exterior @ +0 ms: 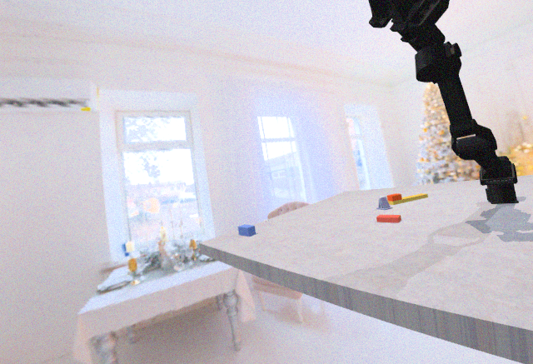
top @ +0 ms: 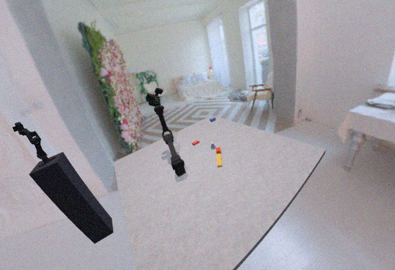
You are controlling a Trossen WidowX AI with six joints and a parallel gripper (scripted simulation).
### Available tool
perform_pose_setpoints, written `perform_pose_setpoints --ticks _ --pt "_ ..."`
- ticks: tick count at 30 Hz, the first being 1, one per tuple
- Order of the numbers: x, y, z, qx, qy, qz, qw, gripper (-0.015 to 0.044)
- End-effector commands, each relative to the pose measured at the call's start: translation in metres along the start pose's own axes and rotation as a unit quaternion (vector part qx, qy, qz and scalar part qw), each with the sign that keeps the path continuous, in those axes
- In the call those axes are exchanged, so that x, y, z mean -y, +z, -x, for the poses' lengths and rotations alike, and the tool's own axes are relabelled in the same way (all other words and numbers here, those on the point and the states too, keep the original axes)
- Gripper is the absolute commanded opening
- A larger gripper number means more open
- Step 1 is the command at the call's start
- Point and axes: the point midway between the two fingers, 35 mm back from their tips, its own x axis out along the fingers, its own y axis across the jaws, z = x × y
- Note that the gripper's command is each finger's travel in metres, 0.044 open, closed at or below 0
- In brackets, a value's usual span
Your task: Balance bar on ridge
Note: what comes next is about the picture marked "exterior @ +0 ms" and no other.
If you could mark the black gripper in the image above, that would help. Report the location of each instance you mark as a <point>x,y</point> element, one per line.
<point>412,19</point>

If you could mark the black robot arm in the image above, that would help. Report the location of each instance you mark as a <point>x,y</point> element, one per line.
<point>440,63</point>

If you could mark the red rectangular block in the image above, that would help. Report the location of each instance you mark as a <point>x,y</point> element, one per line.
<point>389,218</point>

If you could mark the yellow bar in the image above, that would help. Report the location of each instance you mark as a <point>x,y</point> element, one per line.
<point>397,199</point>

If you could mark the small blue block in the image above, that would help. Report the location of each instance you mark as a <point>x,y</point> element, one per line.
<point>246,230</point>

